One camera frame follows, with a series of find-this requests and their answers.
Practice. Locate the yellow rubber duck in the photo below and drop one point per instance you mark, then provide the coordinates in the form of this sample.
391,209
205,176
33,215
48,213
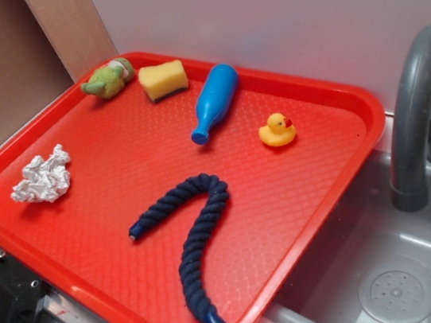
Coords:
278,131

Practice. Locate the red plastic tray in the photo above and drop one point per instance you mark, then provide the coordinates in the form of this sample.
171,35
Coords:
127,152

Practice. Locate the blue plastic bottle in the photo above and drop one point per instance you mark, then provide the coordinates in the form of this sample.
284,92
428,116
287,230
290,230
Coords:
214,101

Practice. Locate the yellow sponge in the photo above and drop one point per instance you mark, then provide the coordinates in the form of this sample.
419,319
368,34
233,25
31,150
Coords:
161,81

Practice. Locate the green plush toy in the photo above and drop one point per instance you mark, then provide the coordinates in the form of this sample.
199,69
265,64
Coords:
109,80

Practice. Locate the crumpled white paper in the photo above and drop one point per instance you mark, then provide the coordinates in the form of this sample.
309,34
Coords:
44,180

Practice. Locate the grey toy sink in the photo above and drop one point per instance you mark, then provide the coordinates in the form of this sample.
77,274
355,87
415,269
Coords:
369,263

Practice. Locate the wooden board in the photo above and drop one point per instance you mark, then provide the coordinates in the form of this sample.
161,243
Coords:
76,33

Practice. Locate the grey toy faucet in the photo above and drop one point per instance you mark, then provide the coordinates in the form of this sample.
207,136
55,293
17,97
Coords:
411,136

